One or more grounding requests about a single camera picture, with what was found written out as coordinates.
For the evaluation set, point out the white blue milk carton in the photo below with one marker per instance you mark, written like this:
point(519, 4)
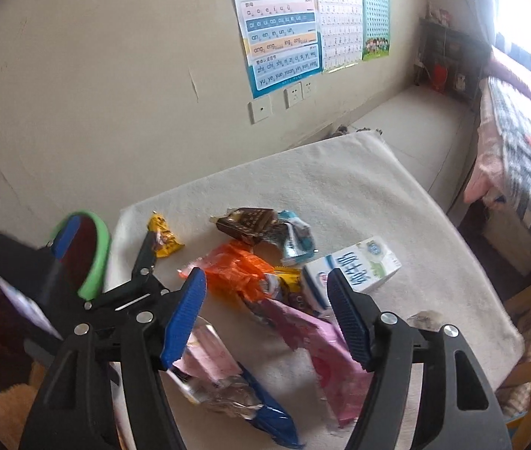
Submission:
point(366, 264)

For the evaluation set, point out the orange plastic wrapper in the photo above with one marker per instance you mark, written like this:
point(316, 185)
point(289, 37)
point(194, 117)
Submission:
point(233, 270)

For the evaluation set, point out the white wall socket left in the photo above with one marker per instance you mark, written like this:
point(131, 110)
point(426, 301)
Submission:
point(260, 109)

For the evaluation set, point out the green chart wall poster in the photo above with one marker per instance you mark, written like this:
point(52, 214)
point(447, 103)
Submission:
point(376, 29)

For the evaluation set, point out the blue pinyin wall poster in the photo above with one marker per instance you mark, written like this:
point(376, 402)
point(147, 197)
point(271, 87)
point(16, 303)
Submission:
point(281, 41)

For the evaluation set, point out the green red trash bin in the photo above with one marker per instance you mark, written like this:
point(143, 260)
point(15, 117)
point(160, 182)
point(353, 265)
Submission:
point(81, 272)

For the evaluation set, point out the pale pink sachet wrapper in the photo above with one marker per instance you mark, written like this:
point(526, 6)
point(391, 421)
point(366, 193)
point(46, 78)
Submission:
point(205, 357)

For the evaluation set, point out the white wall socket middle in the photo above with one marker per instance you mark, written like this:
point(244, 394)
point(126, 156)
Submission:
point(293, 94)

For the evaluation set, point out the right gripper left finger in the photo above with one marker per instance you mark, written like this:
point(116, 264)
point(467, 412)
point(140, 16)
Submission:
point(74, 408)

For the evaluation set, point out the brown chocolate wrapper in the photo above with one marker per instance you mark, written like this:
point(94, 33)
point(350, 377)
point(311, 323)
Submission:
point(246, 224)

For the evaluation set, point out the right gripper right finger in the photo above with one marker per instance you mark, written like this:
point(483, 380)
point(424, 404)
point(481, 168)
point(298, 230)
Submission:
point(457, 408)

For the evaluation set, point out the white wall socket right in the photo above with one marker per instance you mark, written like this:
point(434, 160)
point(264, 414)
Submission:
point(308, 88)

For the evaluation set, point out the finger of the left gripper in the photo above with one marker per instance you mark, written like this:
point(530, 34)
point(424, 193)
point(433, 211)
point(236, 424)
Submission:
point(144, 264)
point(66, 234)

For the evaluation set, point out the white wall socket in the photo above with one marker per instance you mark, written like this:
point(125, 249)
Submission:
point(293, 94)
point(260, 109)
point(308, 88)

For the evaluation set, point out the red container on shelf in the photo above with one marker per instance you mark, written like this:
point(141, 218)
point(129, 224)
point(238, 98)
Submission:
point(439, 76)

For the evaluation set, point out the blue foil snack bag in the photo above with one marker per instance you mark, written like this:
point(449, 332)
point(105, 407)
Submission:
point(243, 398)

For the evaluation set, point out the dark bedside shelf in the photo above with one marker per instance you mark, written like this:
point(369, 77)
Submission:
point(463, 55)

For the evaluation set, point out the grey slippers on floor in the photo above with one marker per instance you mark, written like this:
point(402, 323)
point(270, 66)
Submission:
point(349, 129)

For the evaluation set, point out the crushed paper cup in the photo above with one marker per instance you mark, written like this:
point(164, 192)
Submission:
point(427, 320)

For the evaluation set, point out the white table cloth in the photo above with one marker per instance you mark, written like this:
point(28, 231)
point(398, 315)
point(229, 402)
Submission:
point(347, 189)

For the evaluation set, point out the yellow black snack wrapper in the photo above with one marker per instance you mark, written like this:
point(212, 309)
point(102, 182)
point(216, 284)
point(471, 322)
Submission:
point(284, 285)

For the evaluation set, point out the white chart wall poster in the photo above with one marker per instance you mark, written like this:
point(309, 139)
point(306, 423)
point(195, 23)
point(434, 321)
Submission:
point(341, 30)

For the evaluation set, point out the light blue silver wrapper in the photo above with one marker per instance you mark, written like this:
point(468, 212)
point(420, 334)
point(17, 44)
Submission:
point(293, 237)

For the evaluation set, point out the small yellow candy wrapper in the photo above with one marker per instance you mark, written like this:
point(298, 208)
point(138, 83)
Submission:
point(165, 242)

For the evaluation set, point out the pink snack wrapper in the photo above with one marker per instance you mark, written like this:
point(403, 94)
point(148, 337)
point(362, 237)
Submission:
point(342, 381)

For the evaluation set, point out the bed with plaid blanket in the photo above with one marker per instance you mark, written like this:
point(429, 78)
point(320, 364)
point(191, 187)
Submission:
point(501, 175)

